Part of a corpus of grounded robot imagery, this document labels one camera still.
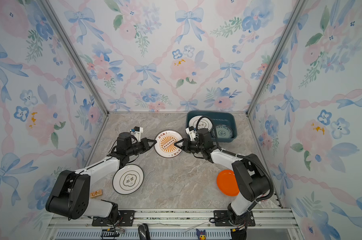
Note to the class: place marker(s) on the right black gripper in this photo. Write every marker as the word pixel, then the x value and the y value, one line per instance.
pixel 184 147

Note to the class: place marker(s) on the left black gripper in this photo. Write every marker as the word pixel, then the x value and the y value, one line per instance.
pixel 146 145

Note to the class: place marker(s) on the sunburst plate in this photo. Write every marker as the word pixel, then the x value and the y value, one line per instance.
pixel 165 143

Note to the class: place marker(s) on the white plate flower outline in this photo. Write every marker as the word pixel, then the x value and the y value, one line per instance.
pixel 201 123
pixel 128 179

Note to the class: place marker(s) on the blue patterned green plate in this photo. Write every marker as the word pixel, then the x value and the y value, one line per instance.
pixel 223 131

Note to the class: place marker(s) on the orange plate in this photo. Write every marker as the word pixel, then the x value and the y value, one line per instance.
pixel 227 184

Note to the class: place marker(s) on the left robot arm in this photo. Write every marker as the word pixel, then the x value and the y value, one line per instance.
pixel 70 196

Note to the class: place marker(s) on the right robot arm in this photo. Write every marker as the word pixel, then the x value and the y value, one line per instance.
pixel 254 182

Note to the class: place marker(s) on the orange triangular scrap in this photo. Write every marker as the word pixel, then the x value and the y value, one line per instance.
pixel 96 194

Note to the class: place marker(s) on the small blue toy figure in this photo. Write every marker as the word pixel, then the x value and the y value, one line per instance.
pixel 201 234

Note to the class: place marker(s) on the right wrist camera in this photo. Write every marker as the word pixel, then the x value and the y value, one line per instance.
pixel 192 133

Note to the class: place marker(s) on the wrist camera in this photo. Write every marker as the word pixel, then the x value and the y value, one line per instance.
pixel 192 133
pixel 136 133

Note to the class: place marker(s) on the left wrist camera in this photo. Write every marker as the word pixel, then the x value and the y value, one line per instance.
pixel 136 133

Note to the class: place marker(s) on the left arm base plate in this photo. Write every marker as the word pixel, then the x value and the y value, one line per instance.
pixel 121 218

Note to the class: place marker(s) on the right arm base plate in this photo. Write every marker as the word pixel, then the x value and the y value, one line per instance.
pixel 225 218

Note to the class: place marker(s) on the aluminium rail frame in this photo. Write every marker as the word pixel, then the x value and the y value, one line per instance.
pixel 179 224

